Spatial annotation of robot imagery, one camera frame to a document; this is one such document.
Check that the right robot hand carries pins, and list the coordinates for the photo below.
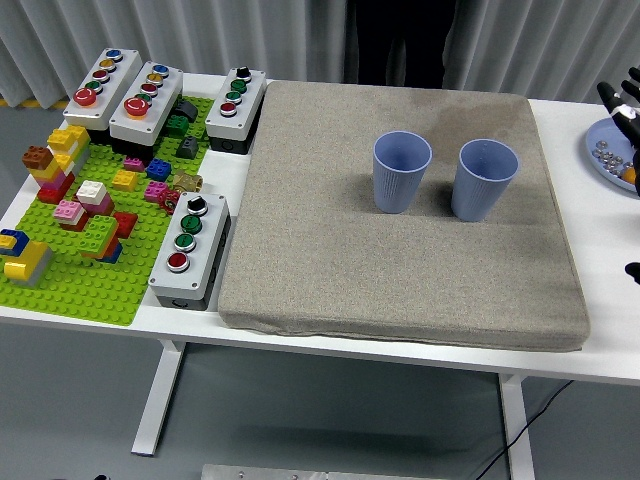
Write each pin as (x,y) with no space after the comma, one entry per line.
(620,112)

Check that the blue ribbed cup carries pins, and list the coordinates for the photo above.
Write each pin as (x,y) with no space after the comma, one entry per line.
(397,190)
(480,190)

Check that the blue plate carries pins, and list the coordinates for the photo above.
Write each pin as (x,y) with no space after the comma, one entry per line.
(600,132)

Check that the small orange ball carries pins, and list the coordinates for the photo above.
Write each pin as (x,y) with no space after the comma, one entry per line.
(628,174)

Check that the white pleated curtain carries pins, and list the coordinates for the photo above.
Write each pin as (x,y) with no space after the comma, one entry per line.
(550,45)
(200,35)

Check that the person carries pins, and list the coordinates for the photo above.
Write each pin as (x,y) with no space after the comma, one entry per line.
(400,45)

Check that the grey-brown fabric mat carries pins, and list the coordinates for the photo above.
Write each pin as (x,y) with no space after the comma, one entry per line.
(325,225)

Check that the white table leg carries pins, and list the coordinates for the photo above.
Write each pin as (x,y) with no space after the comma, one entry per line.
(160,395)
(517,430)

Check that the four-button control box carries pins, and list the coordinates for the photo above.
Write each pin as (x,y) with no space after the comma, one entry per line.
(245,107)
(200,255)

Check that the dark grey slope brick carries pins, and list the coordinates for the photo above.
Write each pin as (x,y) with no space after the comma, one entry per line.
(187,110)

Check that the brass valve fitting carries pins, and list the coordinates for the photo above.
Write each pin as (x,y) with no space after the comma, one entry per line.
(187,182)

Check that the green toy brick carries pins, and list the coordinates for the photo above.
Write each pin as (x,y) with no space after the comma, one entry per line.
(177,126)

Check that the five-button control box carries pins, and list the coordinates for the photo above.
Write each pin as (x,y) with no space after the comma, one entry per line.
(107,87)
(160,105)

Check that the blue toy brick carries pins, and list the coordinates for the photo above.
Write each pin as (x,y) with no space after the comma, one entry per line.
(159,170)

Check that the small magenta toy brick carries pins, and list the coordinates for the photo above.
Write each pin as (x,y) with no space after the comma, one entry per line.
(134,164)

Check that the yellow toy brick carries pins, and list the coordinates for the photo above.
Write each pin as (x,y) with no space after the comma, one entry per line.
(125,181)

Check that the red toy brick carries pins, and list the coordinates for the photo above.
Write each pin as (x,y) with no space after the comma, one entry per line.
(127,224)

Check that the green orange blue brick stack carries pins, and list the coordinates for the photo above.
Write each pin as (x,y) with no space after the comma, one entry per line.
(100,235)

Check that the yellow white green brick stack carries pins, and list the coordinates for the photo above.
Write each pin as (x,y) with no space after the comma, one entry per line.
(67,142)

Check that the pink white red brick stack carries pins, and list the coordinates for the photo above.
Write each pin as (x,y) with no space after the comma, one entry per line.
(70,212)

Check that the green studded baseplate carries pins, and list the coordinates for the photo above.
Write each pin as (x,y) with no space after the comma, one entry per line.
(85,295)

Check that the brown yellow red brick tower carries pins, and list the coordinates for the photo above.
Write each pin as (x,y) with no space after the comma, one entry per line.
(50,175)

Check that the yellow grey brick stack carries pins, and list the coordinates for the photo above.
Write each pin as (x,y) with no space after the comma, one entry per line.
(27,265)

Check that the blue yellow brick stack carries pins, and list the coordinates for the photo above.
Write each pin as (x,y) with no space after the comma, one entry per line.
(12,240)

